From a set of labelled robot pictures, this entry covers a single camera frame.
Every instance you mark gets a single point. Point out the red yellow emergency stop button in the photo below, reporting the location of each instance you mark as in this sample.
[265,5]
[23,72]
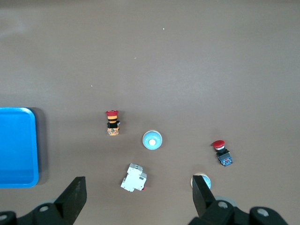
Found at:
[112,126]

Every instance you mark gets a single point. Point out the brown table mat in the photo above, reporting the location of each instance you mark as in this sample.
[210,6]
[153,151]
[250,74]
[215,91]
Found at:
[187,70]

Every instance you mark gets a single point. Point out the red mushroom push button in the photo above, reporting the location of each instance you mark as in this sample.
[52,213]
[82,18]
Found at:
[222,154]

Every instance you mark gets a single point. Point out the blue call bell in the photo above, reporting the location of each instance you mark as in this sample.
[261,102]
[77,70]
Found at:
[208,182]
[147,140]

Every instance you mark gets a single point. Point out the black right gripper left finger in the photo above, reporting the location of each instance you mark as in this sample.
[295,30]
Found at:
[70,199]

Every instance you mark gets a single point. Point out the blue plastic tray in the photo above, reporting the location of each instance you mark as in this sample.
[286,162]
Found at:
[16,150]

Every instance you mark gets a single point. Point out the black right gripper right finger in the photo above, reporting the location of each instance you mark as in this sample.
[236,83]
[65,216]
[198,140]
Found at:
[204,201]

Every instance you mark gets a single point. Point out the white circuit breaker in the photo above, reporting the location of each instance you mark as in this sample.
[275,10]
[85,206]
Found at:
[132,178]

